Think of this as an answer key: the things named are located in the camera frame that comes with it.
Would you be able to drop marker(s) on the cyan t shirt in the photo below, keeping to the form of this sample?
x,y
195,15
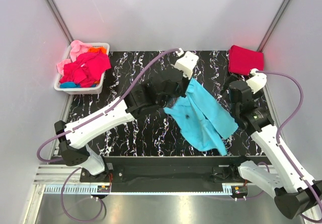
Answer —
x,y
203,122

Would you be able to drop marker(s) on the aluminium frame rail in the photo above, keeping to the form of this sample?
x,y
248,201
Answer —
x,y
52,174

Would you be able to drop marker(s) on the orange t shirt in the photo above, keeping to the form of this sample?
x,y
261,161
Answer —
x,y
97,49

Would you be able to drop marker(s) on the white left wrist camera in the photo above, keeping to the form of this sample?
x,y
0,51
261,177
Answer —
x,y
187,64

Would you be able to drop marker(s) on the white plastic laundry basket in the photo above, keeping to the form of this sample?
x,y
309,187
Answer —
x,y
95,89

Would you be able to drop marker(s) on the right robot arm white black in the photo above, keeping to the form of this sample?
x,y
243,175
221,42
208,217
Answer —
x,y
293,189

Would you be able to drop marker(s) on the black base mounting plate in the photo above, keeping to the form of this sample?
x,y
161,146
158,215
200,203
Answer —
x,y
168,174

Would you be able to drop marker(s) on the folded red t shirt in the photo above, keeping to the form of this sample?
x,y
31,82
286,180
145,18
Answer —
x,y
242,61

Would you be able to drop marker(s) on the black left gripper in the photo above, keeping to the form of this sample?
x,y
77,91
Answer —
x,y
186,83

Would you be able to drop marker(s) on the magenta t shirt in basket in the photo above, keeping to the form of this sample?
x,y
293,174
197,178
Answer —
x,y
86,70

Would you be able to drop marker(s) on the light pink t shirt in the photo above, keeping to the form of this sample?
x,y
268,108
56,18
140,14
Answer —
x,y
77,48

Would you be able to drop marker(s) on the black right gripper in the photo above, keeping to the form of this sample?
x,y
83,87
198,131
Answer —
x,y
231,77

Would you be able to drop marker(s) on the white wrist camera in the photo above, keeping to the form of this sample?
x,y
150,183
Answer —
x,y
257,80
187,64

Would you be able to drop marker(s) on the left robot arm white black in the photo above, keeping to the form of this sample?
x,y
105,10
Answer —
x,y
143,99

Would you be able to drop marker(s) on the blue t shirt in basket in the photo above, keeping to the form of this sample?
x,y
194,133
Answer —
x,y
70,85

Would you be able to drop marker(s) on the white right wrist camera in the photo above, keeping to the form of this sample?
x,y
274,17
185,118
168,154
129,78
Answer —
x,y
257,80

